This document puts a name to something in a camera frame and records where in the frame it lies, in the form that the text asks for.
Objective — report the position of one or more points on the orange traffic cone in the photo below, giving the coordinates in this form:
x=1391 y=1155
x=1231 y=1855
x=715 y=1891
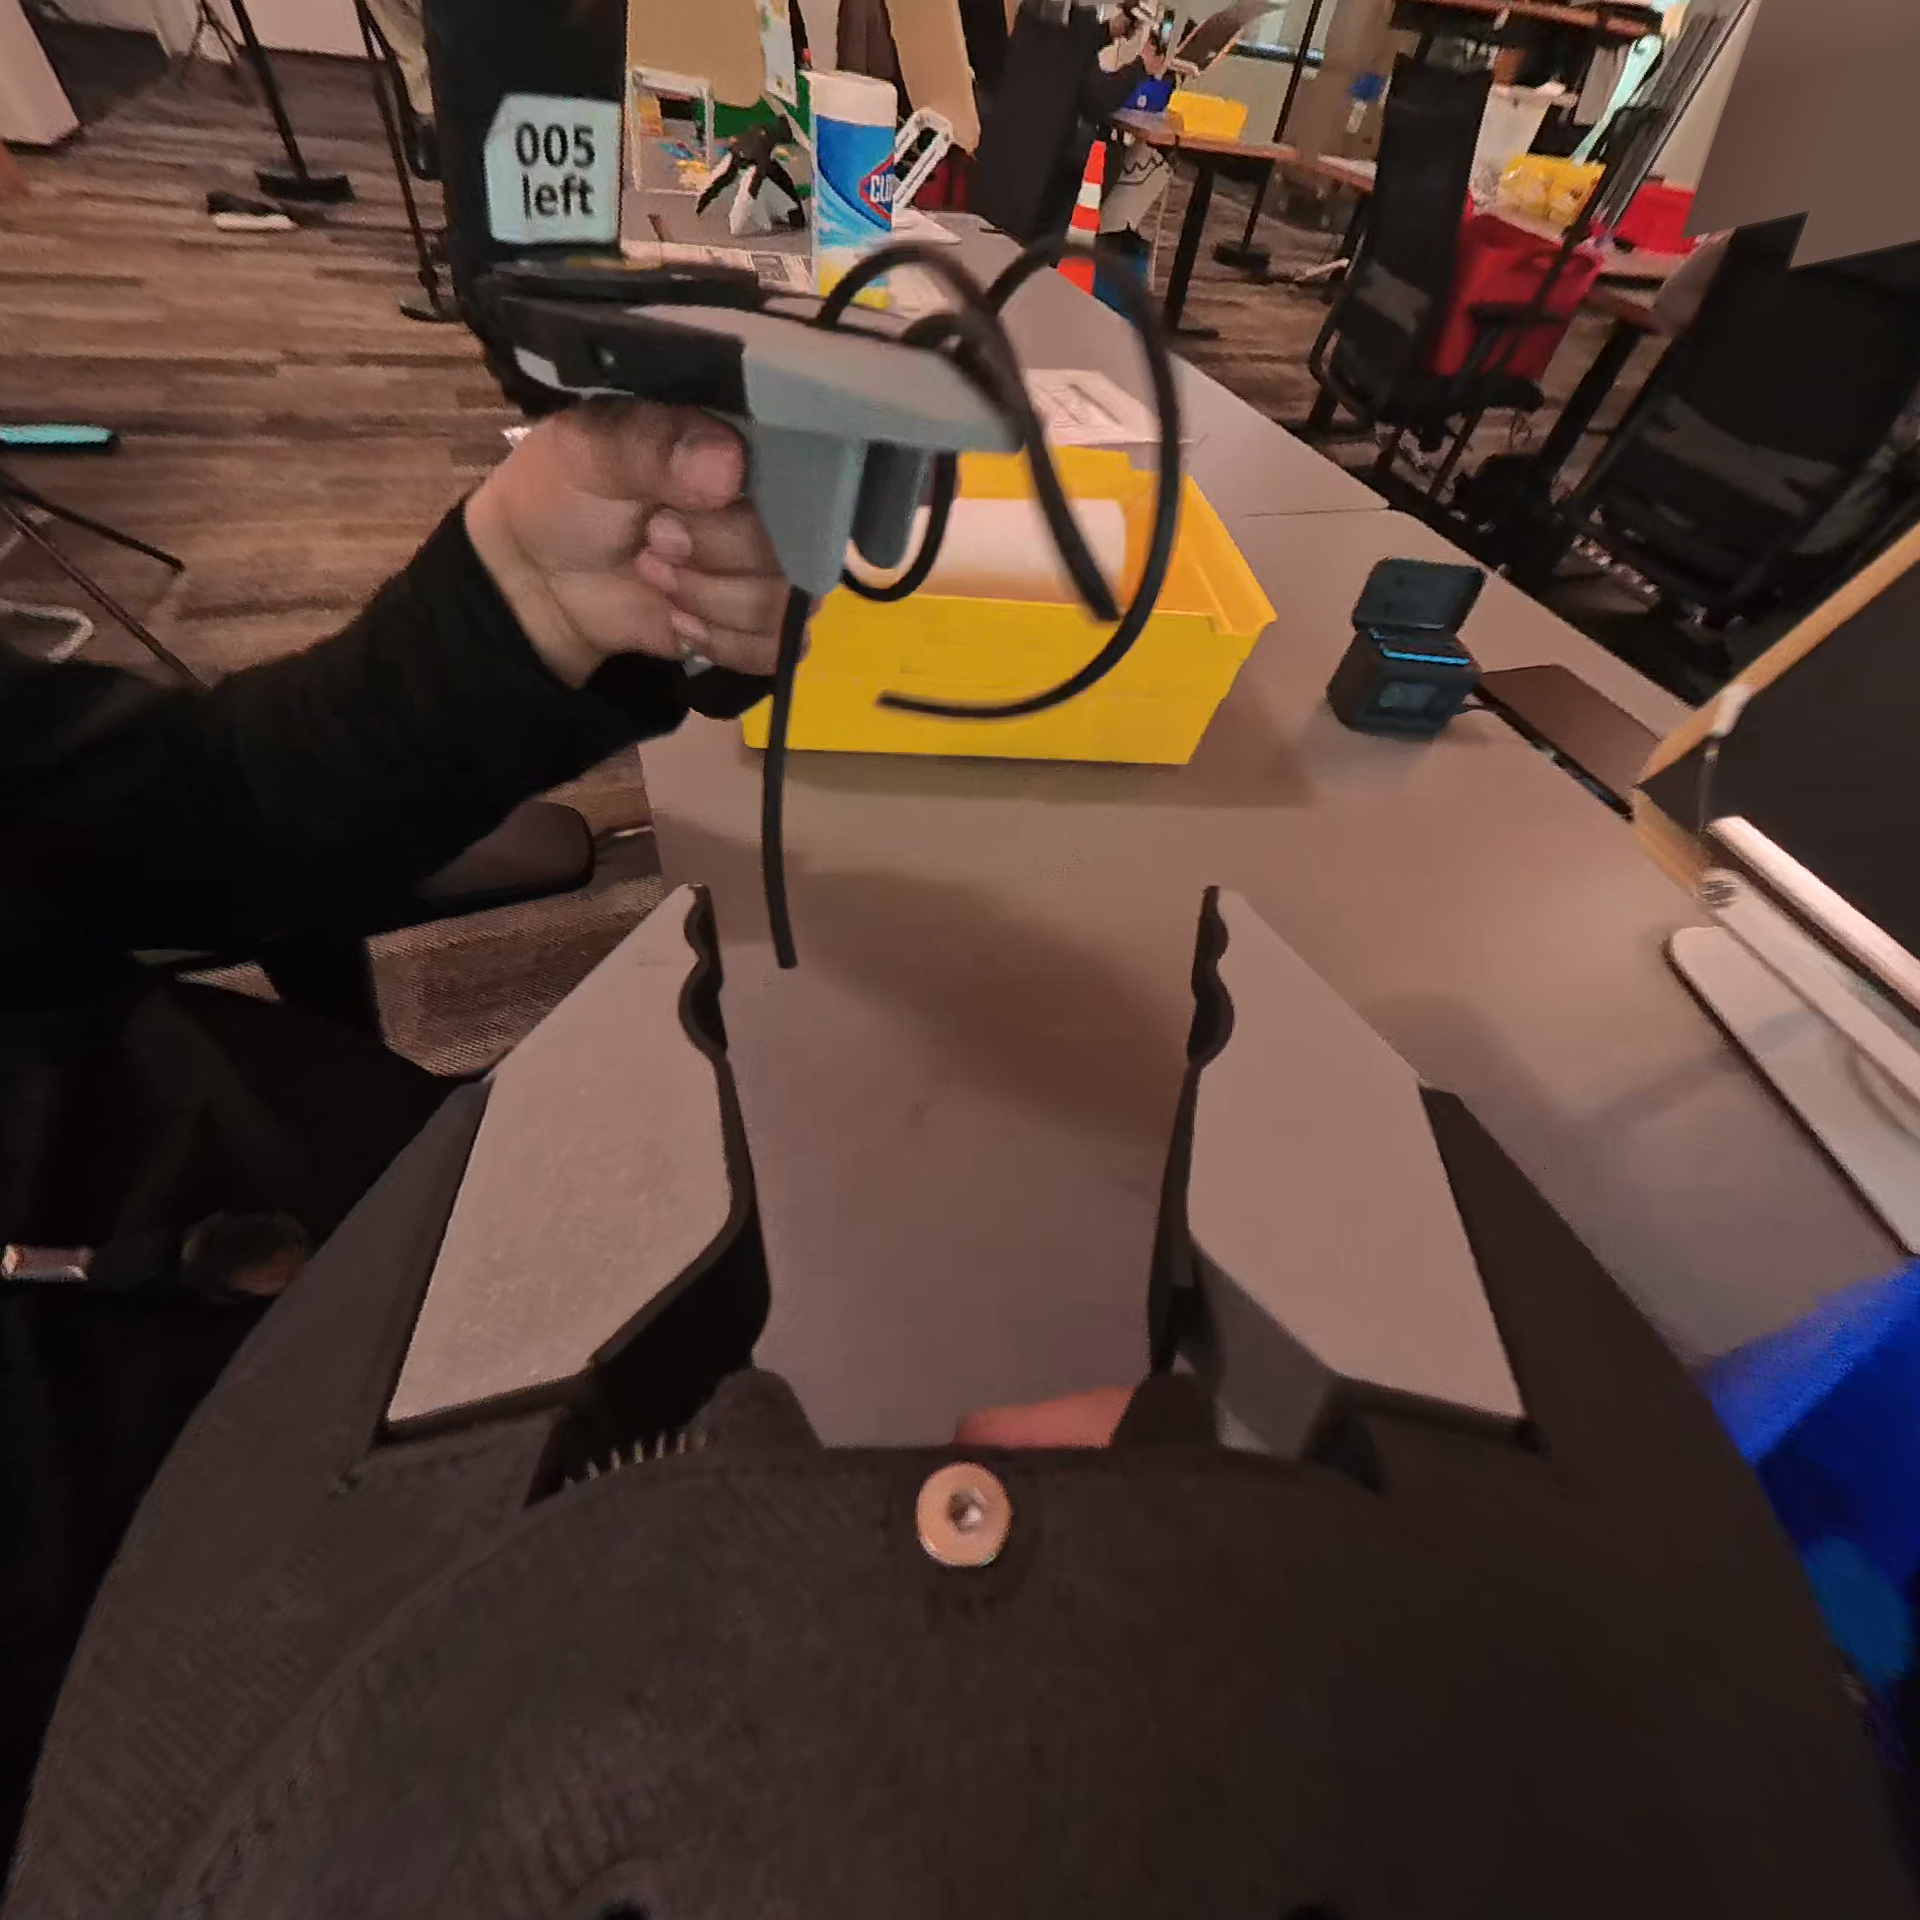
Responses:
x=1090 y=196

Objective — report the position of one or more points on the tan padded chair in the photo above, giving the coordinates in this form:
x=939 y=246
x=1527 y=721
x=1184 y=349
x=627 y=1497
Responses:
x=691 y=38
x=939 y=60

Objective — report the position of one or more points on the red storage cart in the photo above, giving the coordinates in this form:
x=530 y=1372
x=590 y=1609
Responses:
x=1501 y=284

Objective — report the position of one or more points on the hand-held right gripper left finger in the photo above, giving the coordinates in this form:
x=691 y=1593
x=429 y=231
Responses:
x=586 y=1185

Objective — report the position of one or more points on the black board on stand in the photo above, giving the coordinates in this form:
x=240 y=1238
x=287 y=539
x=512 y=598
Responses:
x=1830 y=735

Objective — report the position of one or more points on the black teal charging case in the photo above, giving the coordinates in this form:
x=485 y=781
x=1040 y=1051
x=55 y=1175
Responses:
x=1403 y=662

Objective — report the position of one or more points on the black office chair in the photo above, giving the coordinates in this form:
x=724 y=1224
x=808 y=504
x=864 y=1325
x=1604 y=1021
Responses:
x=1412 y=196
x=1725 y=451

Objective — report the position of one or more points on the blue plastic bin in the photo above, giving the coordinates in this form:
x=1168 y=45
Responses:
x=1830 y=1470

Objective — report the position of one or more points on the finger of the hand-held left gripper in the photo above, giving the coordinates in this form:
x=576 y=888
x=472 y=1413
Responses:
x=893 y=504
x=855 y=382

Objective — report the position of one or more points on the yellow plastic bin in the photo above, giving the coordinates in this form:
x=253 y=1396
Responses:
x=1036 y=662

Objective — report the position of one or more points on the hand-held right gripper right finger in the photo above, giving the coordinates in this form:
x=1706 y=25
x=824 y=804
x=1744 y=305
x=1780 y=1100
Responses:
x=1336 y=1201

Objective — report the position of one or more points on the person's left forearm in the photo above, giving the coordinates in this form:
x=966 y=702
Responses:
x=301 y=751

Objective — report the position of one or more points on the white disinfecting wipes canister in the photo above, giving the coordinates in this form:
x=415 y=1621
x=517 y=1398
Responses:
x=853 y=165

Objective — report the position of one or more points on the person's left hand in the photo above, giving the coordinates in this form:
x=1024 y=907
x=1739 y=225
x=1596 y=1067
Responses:
x=600 y=524

